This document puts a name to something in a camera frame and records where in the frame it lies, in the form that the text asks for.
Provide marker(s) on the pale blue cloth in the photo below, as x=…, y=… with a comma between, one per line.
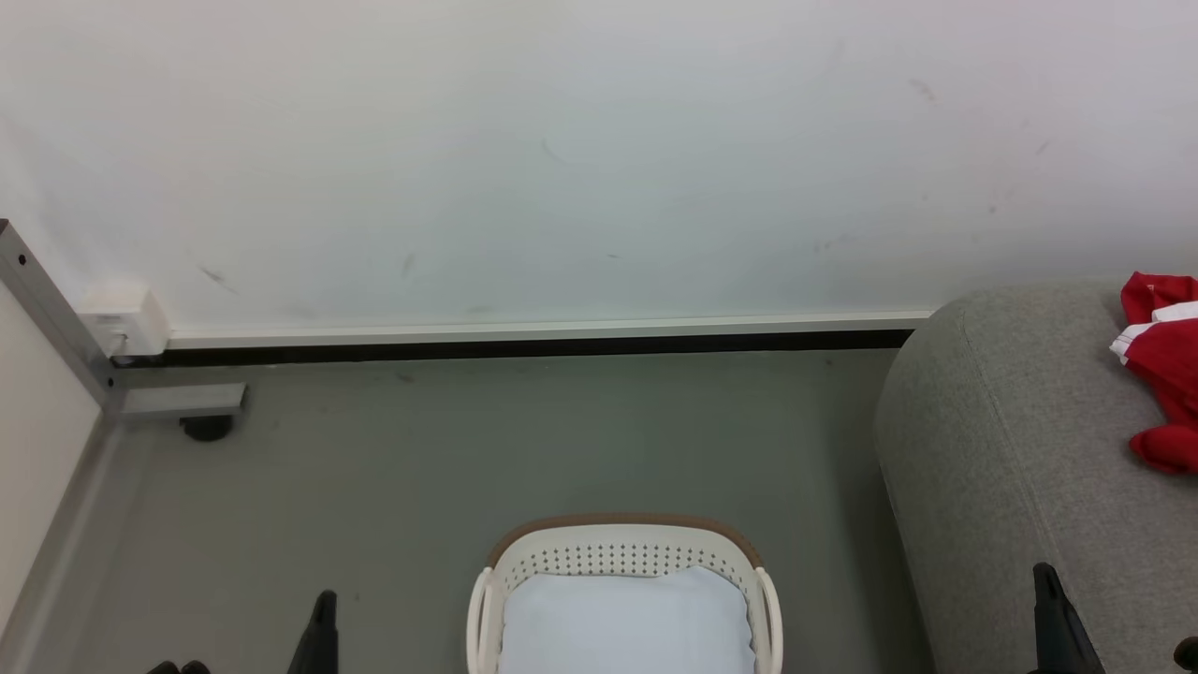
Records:
x=627, y=627

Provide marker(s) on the cream plastic laundry basket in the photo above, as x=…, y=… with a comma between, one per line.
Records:
x=618, y=545

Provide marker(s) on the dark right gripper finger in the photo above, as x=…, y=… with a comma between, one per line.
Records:
x=1059, y=637

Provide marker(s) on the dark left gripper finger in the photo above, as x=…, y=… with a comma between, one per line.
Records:
x=318, y=641

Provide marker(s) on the beige partition panel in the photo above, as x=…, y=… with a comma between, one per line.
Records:
x=37, y=440

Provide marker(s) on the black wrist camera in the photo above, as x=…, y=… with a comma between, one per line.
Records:
x=1187, y=653
x=182, y=668

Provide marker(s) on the grey fabric sofa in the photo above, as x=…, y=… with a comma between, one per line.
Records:
x=1020, y=440

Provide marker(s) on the white wall trim strip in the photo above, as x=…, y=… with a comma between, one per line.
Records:
x=552, y=330

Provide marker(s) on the white wall socket box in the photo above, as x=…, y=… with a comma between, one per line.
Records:
x=126, y=318

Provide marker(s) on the red and white garment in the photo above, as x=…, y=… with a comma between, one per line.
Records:
x=1170, y=360

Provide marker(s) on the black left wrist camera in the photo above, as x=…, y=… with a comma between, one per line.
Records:
x=182, y=668

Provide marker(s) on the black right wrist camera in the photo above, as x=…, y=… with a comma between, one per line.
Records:
x=1187, y=653

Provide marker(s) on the black caster wheel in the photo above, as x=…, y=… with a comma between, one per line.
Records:
x=206, y=429

